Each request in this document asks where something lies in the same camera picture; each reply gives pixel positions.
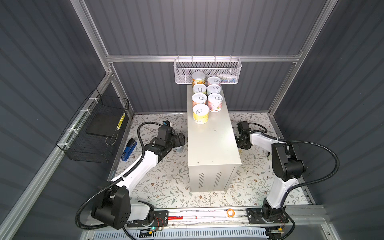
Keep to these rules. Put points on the red white marker pen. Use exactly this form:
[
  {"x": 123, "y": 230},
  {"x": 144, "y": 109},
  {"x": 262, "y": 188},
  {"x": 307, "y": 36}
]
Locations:
[{"x": 183, "y": 218}]

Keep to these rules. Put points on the pink labelled can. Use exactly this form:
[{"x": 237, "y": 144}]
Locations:
[{"x": 214, "y": 81}]

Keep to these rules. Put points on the green labelled can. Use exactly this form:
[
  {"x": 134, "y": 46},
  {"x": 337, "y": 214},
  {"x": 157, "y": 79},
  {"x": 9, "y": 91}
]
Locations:
[{"x": 200, "y": 88}]

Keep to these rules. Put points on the yellow strip in basket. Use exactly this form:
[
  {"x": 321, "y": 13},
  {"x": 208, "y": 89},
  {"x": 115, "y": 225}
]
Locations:
[{"x": 121, "y": 120}]

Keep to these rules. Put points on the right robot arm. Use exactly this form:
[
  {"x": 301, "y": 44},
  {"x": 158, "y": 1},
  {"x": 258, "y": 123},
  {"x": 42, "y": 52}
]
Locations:
[{"x": 287, "y": 165}]

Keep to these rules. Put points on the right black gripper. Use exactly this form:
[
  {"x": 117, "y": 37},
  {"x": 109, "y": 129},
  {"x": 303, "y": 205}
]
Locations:
[{"x": 245, "y": 147}]

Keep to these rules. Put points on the can row front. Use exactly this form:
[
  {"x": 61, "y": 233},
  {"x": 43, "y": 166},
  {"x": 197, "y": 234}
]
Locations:
[{"x": 199, "y": 98}]

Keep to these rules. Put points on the tubes in white basket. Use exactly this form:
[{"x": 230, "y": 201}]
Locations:
[{"x": 228, "y": 78}]

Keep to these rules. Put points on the yellow orange labelled can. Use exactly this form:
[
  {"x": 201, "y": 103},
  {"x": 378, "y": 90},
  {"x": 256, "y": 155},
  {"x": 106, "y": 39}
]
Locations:
[{"x": 198, "y": 78}]

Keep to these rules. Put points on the white wire mesh basket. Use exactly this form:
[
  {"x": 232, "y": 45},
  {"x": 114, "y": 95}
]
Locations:
[{"x": 211, "y": 66}]

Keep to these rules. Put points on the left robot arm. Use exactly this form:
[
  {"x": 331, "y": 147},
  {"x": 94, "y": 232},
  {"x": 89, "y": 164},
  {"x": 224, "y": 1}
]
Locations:
[{"x": 112, "y": 204}]

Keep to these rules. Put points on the white metal cabinet counter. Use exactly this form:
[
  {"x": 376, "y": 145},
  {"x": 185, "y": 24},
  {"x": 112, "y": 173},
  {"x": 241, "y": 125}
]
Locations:
[{"x": 213, "y": 155}]

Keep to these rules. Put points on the blue stapler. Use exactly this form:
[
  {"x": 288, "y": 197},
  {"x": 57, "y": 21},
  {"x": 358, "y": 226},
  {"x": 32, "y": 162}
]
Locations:
[{"x": 131, "y": 145}]

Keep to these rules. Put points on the black wire basket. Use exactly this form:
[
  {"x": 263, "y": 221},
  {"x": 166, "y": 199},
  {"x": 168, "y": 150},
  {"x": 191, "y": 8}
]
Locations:
[{"x": 93, "y": 136}]

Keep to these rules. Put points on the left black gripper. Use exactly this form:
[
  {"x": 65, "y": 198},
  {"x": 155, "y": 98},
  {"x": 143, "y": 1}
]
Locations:
[{"x": 177, "y": 143}]

